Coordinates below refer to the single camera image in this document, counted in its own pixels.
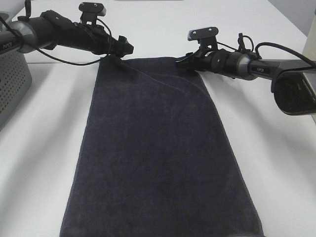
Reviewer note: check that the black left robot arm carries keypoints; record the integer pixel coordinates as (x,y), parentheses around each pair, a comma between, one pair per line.
(51,29)

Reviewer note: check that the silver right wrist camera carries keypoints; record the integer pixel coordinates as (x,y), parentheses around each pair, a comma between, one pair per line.
(202,33)

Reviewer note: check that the beige box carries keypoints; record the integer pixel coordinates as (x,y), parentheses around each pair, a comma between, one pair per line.
(310,52)

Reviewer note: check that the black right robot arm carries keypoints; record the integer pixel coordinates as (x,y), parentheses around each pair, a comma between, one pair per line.
(293,82)

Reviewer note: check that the grey perforated plastic basket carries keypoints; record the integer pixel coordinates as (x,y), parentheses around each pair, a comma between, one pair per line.
(15,76)

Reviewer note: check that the dark navy towel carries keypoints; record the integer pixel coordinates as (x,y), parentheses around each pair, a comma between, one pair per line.
(155,161)

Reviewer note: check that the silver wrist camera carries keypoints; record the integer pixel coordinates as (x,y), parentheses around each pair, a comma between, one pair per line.
(202,33)
(92,7)

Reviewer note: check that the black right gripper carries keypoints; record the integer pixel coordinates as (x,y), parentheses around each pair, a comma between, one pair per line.
(212,61)

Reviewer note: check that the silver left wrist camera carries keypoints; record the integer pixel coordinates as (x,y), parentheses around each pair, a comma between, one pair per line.
(92,7)

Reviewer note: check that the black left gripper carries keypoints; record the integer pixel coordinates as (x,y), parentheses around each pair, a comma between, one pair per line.
(95,39)

